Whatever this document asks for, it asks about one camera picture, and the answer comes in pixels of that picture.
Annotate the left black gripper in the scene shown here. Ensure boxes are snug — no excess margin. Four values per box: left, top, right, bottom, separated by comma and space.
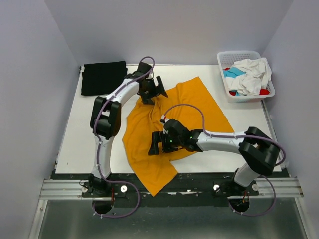
139, 76, 167, 105

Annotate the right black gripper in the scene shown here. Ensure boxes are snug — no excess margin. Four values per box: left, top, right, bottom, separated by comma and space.
148, 130, 183, 154

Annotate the orange t shirt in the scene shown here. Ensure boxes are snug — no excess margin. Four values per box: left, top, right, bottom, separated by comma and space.
122, 77, 234, 196

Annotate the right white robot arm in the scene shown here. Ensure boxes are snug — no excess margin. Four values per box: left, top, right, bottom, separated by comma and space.
148, 119, 281, 195

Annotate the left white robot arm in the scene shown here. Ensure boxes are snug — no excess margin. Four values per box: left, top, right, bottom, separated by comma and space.
88, 61, 168, 197

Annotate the folded black t shirt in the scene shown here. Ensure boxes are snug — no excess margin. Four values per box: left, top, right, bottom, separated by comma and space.
81, 61, 127, 96

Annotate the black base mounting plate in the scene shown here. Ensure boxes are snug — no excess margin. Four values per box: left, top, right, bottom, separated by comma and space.
51, 172, 259, 208

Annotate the white plastic basket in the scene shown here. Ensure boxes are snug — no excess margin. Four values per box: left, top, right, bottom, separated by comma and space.
217, 50, 275, 103

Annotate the blue cloth in basket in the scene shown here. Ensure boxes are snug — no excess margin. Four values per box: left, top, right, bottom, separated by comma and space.
223, 67, 246, 96

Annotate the white t shirt in basket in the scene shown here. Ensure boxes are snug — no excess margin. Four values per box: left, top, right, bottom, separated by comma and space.
231, 58, 272, 88

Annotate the red cloth in basket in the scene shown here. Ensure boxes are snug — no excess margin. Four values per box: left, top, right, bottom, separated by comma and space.
225, 73, 270, 96

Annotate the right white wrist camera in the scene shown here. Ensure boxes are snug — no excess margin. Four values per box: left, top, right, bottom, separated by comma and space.
160, 115, 170, 125

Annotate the aluminium rail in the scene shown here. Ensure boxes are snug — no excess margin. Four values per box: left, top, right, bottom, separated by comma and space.
39, 178, 304, 201

